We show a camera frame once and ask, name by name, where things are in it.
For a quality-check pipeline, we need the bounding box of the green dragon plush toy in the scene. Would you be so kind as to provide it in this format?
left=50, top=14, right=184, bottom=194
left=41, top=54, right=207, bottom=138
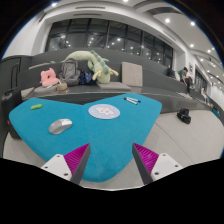
left=64, top=50, right=119, bottom=84

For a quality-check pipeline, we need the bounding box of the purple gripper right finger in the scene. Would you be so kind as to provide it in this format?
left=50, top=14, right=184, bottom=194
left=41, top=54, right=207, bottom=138
left=131, top=142, right=184, bottom=185

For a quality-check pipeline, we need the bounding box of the pink plush cushion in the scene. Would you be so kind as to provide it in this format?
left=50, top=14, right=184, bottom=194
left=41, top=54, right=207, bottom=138
left=40, top=68, right=59, bottom=87

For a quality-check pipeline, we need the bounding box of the tan small hat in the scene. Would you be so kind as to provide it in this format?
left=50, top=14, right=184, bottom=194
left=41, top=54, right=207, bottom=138
left=56, top=83, right=68, bottom=91

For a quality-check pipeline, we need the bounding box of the grey backpack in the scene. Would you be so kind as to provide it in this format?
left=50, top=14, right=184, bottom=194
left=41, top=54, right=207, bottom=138
left=59, top=58, right=80, bottom=86

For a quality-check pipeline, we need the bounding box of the grey computer mouse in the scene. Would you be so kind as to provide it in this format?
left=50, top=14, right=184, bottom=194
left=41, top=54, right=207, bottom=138
left=49, top=119, right=72, bottom=135

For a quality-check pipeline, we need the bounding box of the person in green shirt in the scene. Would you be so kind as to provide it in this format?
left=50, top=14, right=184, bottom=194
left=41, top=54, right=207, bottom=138
left=179, top=67, right=190, bottom=94

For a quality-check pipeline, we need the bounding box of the green small toy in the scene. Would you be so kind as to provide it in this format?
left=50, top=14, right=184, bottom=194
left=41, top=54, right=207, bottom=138
left=31, top=104, right=43, bottom=110

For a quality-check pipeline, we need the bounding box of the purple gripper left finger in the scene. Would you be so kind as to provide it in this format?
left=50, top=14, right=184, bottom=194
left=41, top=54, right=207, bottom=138
left=41, top=143, right=92, bottom=186

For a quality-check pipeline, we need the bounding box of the black bag on floor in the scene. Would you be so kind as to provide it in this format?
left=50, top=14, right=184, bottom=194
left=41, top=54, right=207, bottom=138
left=177, top=108, right=191, bottom=124

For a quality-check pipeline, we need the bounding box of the beige square cushion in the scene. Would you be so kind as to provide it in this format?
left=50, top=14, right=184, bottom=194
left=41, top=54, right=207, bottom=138
left=122, top=62, right=143, bottom=87

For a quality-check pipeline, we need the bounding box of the blue capped marker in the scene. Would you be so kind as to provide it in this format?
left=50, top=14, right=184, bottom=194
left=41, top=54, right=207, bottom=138
left=127, top=97, right=141, bottom=103

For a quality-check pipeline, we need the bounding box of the black suitcase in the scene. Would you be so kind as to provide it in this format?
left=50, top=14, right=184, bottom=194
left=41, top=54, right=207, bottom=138
left=0, top=63, right=24, bottom=126

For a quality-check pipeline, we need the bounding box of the dark blue bag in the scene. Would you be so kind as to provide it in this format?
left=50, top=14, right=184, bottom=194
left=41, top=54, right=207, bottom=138
left=78, top=72, right=93, bottom=85

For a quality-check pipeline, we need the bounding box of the white marker pen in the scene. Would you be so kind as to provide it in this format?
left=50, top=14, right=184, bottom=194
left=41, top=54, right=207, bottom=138
left=124, top=98, right=138, bottom=105

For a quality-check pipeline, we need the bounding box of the grey flat seat cushion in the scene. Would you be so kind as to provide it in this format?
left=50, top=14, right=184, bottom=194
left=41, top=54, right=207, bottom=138
left=97, top=82, right=131, bottom=91

